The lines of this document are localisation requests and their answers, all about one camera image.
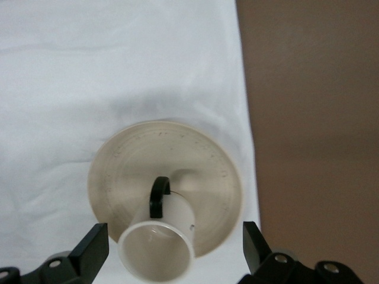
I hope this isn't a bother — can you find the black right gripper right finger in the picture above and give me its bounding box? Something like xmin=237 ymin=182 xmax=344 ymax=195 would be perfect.
xmin=242 ymin=221 xmax=315 ymax=284

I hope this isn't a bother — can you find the white cloth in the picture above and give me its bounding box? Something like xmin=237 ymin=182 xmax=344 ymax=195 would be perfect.
xmin=0 ymin=0 xmax=262 ymax=284

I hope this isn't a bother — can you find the beige round plate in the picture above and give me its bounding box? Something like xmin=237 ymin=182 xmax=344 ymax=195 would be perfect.
xmin=88 ymin=120 xmax=245 ymax=259

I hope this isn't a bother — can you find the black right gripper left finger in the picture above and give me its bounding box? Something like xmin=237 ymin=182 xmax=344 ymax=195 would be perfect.
xmin=29 ymin=222 xmax=110 ymax=284

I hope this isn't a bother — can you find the white mug with black handle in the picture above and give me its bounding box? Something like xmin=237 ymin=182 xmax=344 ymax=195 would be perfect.
xmin=117 ymin=176 xmax=197 ymax=282

